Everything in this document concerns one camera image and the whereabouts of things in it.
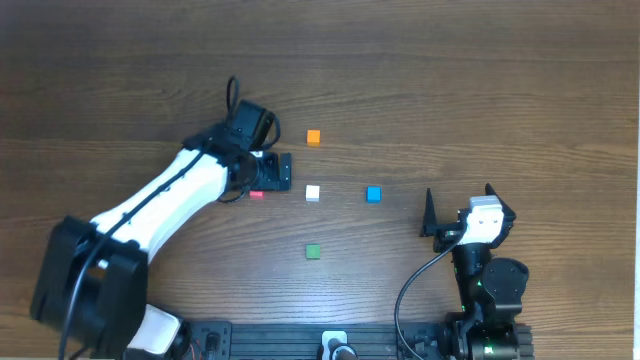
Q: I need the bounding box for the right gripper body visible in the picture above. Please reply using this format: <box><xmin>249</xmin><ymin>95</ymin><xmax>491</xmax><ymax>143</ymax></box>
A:
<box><xmin>432</xmin><ymin>209</ymin><xmax>471</xmax><ymax>253</ymax></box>

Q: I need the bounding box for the mounting rail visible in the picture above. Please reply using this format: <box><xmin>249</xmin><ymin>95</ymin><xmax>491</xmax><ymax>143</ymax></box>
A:
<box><xmin>187</xmin><ymin>319</ymin><xmax>536</xmax><ymax>360</ymax></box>

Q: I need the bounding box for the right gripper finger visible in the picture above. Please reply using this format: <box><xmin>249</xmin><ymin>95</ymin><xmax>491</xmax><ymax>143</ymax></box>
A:
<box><xmin>420</xmin><ymin>187</ymin><xmax>441</xmax><ymax>238</ymax></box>
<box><xmin>484</xmin><ymin>182</ymin><xmax>517</xmax><ymax>235</ymax></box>

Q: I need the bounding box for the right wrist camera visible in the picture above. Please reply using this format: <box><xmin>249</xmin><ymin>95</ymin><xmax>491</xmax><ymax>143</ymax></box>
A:
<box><xmin>458</xmin><ymin>195</ymin><xmax>505</xmax><ymax>247</ymax></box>

